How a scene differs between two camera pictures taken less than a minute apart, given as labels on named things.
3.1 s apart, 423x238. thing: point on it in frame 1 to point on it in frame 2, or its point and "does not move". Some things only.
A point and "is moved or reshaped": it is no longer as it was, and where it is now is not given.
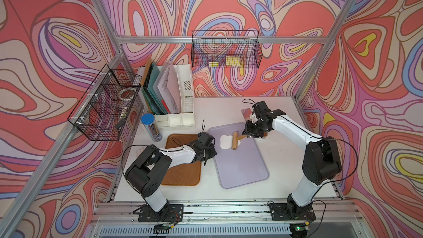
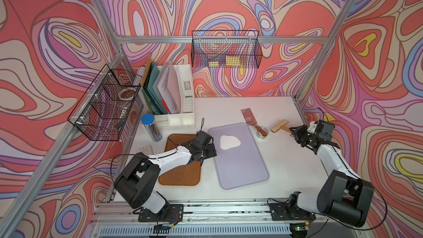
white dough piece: (226, 141) does not move
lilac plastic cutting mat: (238, 161) does not move
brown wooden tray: (185, 174) does not move
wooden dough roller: (236, 138) is moved or reshaped
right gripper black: (249, 131) to (296, 133)
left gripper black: (213, 152) does not move
